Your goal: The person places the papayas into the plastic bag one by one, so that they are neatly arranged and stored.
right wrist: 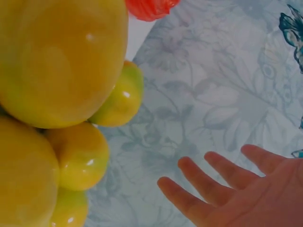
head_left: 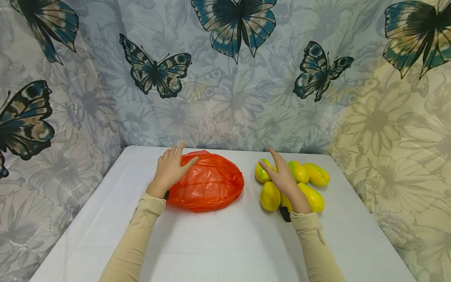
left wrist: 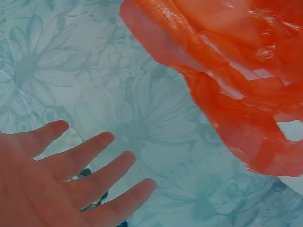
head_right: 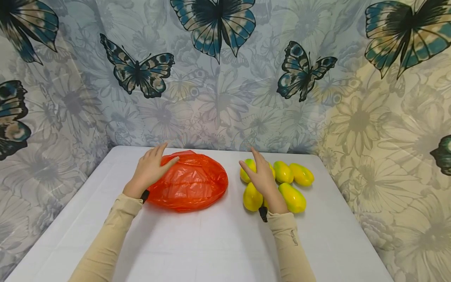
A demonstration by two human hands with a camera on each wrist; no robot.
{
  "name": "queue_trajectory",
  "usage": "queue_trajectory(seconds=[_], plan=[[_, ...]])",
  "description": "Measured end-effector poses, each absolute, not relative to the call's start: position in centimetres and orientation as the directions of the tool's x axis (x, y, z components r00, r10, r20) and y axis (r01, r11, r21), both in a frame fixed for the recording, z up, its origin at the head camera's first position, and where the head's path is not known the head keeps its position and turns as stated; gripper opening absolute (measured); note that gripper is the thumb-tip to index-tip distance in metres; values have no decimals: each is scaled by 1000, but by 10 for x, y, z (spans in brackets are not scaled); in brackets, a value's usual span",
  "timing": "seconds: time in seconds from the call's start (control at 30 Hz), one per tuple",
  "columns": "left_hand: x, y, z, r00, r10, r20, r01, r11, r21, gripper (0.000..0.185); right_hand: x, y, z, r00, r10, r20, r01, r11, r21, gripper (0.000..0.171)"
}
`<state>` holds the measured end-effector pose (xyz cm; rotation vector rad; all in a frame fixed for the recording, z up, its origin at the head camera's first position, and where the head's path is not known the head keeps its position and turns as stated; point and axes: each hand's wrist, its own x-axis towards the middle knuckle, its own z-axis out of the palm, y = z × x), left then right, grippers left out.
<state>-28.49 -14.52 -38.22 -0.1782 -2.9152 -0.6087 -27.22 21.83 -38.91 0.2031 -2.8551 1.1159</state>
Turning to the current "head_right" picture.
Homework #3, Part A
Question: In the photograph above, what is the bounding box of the person's right hand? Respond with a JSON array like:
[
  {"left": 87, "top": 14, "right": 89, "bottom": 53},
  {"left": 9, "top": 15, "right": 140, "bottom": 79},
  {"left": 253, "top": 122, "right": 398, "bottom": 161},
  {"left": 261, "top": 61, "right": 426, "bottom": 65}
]
[{"left": 239, "top": 147, "right": 289, "bottom": 215}]

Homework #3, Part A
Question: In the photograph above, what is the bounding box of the person's left hand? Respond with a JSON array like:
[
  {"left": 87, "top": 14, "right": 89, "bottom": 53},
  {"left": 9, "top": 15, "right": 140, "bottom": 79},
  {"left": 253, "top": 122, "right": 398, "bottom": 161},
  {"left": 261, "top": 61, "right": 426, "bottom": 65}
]
[{"left": 123, "top": 142, "right": 180, "bottom": 199}]

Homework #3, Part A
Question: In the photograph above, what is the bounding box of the person's left forearm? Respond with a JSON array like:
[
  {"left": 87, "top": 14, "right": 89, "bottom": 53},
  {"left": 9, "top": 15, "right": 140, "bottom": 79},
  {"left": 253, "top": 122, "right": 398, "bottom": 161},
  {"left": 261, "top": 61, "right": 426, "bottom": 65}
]
[{"left": 69, "top": 194, "right": 144, "bottom": 282}]

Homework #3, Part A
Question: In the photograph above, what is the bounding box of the person's right forearm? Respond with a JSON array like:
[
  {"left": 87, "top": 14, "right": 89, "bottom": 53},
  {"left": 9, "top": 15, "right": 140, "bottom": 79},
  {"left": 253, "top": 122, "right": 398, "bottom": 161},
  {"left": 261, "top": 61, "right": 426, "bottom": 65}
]
[{"left": 267, "top": 211, "right": 317, "bottom": 282}]

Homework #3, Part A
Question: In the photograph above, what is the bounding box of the orange plastic bag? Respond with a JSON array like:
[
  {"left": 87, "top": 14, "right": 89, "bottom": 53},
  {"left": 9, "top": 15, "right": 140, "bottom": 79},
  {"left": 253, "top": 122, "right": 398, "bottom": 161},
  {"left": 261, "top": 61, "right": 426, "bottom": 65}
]
[{"left": 146, "top": 150, "right": 229, "bottom": 213}]

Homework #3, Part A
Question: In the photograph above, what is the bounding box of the pile of yellow-green mangoes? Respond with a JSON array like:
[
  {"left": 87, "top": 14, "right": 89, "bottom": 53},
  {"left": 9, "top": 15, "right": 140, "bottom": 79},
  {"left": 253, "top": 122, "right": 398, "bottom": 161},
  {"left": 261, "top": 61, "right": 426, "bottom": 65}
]
[{"left": 240, "top": 158, "right": 315, "bottom": 214}]

